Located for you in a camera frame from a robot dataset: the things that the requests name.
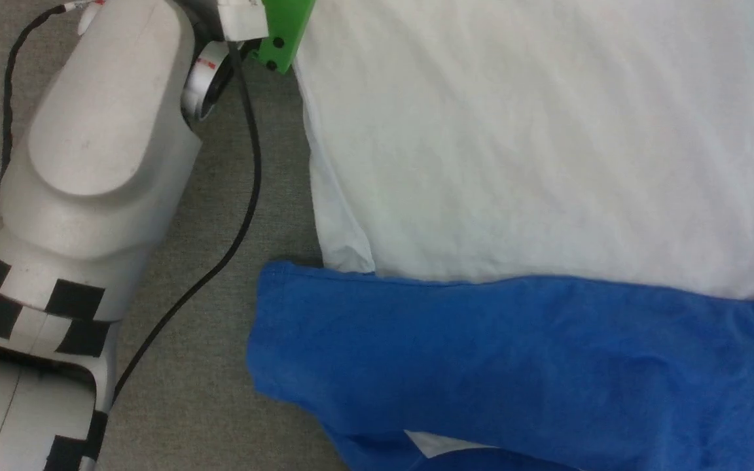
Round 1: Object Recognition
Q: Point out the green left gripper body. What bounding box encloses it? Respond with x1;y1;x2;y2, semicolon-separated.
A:
246;0;317;75

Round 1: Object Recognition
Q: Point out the blue and white shirt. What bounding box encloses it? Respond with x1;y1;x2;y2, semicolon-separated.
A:
246;0;754;471

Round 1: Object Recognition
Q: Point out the grey fabric sofa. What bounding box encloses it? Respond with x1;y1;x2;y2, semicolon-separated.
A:
0;0;754;471

